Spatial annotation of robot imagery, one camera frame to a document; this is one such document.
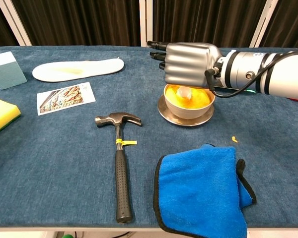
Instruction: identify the right black-fingered silver robot hand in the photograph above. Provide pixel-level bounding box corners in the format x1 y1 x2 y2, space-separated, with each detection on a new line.
147 41 224 89

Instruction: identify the metal bowl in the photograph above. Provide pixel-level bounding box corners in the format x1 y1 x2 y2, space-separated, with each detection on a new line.
163 83 216 120

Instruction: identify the black curtain panel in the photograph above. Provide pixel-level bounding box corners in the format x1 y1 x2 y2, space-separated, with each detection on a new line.
152 0 266 48
0 0 19 47
11 0 142 47
259 0 298 49

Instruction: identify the metal saucer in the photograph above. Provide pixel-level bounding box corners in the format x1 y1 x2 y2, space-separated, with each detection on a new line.
157 95 215 127

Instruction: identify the white slipper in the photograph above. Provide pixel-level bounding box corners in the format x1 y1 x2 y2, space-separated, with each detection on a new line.
31 57 125 83

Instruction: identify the printed photo card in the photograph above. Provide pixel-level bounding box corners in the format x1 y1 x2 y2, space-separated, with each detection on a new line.
36 82 96 117

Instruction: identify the blue microfibre cloth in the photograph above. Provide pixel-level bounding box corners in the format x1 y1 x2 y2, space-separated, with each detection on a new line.
153 143 257 238

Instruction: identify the dark blue table cover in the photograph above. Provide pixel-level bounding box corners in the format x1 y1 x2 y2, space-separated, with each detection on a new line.
0 45 298 228

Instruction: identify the light blue cube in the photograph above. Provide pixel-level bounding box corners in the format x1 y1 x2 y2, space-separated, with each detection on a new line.
0 51 28 90

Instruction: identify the yellow sponge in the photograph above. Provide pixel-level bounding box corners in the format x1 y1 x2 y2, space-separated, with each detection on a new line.
0 98 22 139

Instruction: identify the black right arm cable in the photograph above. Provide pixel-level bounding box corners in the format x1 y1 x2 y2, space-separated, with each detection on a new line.
205 51 298 219

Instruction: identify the white frame post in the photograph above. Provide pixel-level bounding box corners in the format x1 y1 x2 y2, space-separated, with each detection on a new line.
139 0 153 47
249 0 280 48
0 0 32 47

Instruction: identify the black-handled claw hammer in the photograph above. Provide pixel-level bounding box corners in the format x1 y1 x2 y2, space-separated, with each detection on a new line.
94 112 143 224

